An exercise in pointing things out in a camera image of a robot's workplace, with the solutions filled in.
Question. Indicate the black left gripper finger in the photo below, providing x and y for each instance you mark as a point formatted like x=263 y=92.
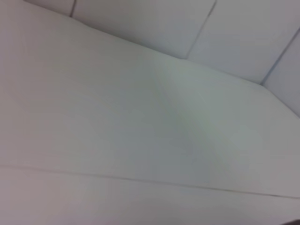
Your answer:
x=296 y=223

